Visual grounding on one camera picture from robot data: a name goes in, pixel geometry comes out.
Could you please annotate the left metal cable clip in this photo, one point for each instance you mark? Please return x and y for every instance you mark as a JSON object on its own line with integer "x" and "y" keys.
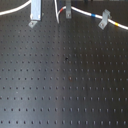
{"x": 36, "y": 12}

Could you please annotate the middle metal cable clip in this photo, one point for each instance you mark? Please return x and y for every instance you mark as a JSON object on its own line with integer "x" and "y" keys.
{"x": 68, "y": 9}

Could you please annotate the metal cable clip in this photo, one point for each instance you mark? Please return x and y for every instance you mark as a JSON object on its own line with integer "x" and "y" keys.
{"x": 68, "y": 9}
{"x": 36, "y": 12}
{"x": 105, "y": 17}

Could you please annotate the right metal cable clip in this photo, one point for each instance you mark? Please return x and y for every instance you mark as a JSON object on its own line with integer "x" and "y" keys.
{"x": 105, "y": 17}

